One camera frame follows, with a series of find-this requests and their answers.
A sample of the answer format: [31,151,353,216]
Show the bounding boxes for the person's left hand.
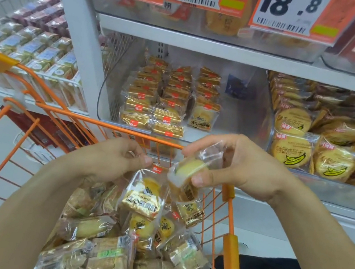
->
[62,128,157,200]

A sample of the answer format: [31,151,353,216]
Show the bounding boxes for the person's right hand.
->
[175,124,303,209]

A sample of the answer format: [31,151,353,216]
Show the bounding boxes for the rows of egg yolk packets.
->
[115,51,229,146]

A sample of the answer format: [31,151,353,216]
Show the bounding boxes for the pile of pastry packets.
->
[32,168,221,269]

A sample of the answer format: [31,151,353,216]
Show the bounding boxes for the white metal store shelf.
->
[3,0,355,264]

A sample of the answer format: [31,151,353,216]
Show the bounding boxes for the person's left forearm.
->
[0,146,104,269]

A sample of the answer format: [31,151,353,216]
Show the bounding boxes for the group of banana biscuit packets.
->
[252,70,355,189]

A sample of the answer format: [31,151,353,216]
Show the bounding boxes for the red box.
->
[0,105,95,155]

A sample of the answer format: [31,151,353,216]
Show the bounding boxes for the blue paper label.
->
[223,74,251,101]

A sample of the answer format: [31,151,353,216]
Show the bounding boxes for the group of silver boxed cakes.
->
[0,0,106,110]

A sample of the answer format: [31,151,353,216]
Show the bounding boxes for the pile of golden cake packets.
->
[202,9,252,40]

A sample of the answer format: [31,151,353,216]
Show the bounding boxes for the white wire rack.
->
[0,0,109,116]

